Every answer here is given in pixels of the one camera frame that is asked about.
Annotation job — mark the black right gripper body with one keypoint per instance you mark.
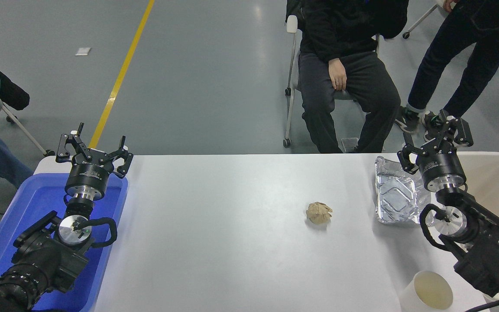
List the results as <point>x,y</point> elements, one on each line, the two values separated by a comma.
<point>440,164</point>

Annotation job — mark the white frame chair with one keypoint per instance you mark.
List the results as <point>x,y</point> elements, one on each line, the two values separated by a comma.
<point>292,65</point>
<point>420,21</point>

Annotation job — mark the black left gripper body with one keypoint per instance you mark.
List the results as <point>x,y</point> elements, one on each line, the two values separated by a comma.
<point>88,173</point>

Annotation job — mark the white paper cup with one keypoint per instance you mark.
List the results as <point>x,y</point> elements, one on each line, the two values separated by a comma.
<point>431,292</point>

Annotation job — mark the white paper scrap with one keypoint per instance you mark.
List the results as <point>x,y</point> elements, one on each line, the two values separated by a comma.
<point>82,51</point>

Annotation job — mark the person's hand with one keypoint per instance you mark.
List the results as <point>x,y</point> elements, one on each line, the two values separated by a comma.
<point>449,4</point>

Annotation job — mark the silver foil tray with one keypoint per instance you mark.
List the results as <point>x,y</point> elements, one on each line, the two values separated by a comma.
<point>394,195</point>

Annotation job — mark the blue plastic tray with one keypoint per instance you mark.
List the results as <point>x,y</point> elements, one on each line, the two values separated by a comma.
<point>37,199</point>

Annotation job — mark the person's right hand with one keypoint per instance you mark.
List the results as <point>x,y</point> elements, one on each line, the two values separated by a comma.
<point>338,73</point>

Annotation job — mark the crumpled tan paper ball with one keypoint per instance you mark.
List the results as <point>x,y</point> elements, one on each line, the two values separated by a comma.
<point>319,213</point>

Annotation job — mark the grey seat chair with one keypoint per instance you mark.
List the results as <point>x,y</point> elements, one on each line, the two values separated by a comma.
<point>24,132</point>

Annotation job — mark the clear plastic container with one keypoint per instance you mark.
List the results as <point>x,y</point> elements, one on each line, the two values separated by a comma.
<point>350,145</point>

